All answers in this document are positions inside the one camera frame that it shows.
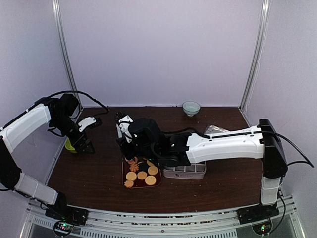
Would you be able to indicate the bottom left round cookie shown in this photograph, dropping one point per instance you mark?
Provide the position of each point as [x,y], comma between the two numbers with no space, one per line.
[129,184]

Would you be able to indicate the dotted round cookie right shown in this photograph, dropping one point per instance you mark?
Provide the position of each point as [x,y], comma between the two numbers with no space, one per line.
[153,170]

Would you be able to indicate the right aluminium frame post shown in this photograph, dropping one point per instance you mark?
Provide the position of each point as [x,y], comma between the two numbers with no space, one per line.
[255,63]

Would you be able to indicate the white divided cookie tin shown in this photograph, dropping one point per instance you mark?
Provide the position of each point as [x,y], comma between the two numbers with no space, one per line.
[192,172]

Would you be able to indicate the white handled metal tongs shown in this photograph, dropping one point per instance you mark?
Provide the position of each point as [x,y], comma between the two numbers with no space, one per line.
[133,164]

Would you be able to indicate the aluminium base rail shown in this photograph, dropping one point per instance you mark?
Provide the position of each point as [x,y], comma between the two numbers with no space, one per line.
[223,223]

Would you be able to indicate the black round cookie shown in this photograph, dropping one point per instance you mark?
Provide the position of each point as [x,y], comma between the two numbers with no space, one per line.
[143,167]

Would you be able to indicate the green plastic bowl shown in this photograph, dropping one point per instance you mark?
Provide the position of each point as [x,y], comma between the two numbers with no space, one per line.
[69,147]

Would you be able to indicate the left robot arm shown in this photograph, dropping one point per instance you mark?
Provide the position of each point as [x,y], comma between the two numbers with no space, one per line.
[23,155]

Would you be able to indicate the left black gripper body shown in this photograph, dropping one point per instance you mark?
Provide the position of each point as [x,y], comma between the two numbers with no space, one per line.
[74,141]

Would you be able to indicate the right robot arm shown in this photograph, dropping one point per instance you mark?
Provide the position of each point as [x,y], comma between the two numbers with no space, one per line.
[143,138]

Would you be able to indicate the large round tan cookie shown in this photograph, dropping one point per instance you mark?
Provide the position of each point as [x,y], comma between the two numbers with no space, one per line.
[150,180]

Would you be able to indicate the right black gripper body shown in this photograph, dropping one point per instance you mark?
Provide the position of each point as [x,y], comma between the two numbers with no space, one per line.
[129,154]

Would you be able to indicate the pale blue ceramic bowl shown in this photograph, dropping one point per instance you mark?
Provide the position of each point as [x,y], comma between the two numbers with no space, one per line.
[191,108]

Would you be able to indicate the dark red cookie tray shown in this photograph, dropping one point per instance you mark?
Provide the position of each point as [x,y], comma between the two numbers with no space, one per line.
[139,183]

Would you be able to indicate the smooth round tan cookie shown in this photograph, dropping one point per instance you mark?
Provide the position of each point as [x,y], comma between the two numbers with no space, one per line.
[142,175]

